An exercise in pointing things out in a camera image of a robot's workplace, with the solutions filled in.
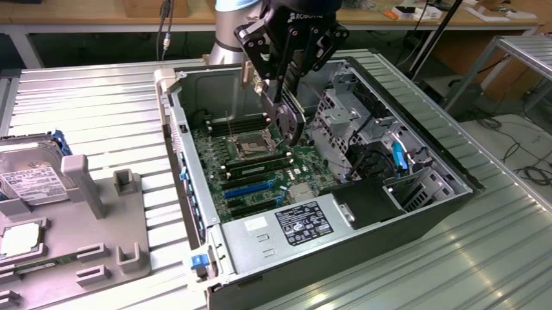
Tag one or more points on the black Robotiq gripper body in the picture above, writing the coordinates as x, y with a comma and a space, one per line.
303, 13

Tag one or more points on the graphics card with metal bracket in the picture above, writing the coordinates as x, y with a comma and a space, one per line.
289, 122

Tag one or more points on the wooden desk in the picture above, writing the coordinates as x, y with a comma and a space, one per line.
367, 19

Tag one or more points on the orange and white box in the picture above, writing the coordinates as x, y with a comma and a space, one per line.
403, 13

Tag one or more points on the metal drive cage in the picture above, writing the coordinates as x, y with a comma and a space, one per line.
341, 129

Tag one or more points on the black tripod pole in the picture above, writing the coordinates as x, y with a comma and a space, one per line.
436, 35

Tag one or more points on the green motherboard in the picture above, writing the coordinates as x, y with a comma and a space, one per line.
303, 161

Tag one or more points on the open black PC case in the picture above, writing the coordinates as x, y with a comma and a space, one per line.
431, 135

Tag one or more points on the green RAM stick in slot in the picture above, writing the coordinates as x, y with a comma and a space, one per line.
258, 166

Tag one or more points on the blue disk connector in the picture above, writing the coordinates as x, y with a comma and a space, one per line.
400, 158

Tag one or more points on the white paper stack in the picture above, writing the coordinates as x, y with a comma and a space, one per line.
487, 14

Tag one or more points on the blue expansion slot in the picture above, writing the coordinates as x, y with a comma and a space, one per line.
248, 190

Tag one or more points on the silver chipset heatsink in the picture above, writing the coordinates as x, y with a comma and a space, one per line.
303, 193

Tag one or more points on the blue disk caddy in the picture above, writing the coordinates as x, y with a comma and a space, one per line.
61, 143

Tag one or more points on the silver power supply unit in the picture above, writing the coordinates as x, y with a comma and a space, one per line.
258, 245

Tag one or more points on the silver hard disk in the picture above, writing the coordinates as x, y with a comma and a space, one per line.
26, 174

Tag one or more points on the blue case latch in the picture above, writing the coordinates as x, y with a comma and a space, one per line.
200, 261

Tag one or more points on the silver CPU chip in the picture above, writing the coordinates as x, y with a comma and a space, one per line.
19, 239

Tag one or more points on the grey parts rack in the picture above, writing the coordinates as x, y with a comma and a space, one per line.
65, 284

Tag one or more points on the metal frame table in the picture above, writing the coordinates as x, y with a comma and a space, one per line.
531, 55

